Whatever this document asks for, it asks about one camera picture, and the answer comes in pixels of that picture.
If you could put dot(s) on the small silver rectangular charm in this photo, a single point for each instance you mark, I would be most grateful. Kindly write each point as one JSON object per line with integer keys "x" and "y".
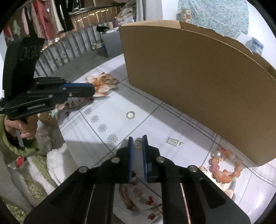
{"x": 173, "y": 142}

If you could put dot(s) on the grey cabinet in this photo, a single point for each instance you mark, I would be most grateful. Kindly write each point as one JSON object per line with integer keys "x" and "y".
{"x": 112, "y": 43}

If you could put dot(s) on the teal patterned wall cloth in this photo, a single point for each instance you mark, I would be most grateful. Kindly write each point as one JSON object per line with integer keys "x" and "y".
{"x": 226, "y": 17}

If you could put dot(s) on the white fluffy rug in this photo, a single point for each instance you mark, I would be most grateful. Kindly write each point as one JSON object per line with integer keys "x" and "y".
{"x": 43, "y": 174}

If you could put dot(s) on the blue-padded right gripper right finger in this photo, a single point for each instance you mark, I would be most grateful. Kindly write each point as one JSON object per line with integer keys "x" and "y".
{"x": 188, "y": 195}

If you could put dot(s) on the left hand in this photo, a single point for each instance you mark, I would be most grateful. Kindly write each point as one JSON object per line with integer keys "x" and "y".
{"x": 27, "y": 129}

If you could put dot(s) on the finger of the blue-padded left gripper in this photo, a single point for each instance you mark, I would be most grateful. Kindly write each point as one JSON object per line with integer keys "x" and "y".
{"x": 79, "y": 90}

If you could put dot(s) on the brown cardboard box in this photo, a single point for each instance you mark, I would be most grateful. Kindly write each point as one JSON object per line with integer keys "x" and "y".
{"x": 214, "y": 79}

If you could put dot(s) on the gold hoop earring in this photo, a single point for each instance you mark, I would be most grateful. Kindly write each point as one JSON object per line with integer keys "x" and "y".
{"x": 130, "y": 115}

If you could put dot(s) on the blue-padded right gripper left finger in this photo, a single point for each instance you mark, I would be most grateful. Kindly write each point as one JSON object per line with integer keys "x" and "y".
{"x": 86, "y": 196}

